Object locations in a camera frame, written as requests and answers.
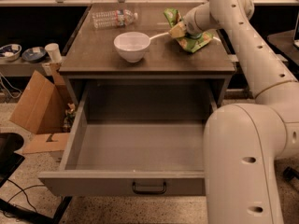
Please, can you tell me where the blue bowl on shelf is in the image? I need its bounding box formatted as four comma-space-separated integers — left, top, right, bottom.
21, 47, 47, 63

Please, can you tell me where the brown cardboard box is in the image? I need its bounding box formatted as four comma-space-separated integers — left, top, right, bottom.
10, 63, 72, 134

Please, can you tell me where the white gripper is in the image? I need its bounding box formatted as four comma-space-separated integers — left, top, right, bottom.
169, 10, 208, 38

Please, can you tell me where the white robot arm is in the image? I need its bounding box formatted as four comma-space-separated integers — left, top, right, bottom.
171, 0, 299, 224

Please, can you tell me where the patterned bowl on shelf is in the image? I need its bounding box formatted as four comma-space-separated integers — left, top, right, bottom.
0, 44, 21, 62

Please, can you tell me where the clear plastic water bottle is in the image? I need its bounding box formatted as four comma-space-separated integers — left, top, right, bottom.
92, 9, 138, 29

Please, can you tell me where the open grey top drawer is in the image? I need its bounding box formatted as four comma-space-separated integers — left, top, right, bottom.
39, 82, 215, 196

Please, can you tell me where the black floor cable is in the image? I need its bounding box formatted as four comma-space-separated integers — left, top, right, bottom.
3, 179, 48, 222

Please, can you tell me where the white ceramic bowl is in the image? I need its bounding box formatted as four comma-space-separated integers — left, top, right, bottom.
114, 32, 150, 63

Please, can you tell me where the grey cabinet with top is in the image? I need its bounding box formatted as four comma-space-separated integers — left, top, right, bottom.
60, 2, 235, 104

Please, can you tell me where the white paper cup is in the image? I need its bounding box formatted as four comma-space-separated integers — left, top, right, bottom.
45, 43, 62, 63

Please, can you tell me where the green rice chip bag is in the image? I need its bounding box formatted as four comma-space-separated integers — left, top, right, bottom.
164, 8, 213, 53

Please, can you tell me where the flat cardboard piece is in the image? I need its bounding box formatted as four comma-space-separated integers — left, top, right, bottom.
23, 133, 69, 154

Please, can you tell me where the dark side table right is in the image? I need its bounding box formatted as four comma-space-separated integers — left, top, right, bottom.
267, 30, 299, 65

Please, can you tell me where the black chair at left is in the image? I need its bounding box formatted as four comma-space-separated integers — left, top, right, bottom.
0, 133, 24, 187

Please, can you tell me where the black drawer handle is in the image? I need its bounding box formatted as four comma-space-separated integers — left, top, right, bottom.
132, 182, 167, 195

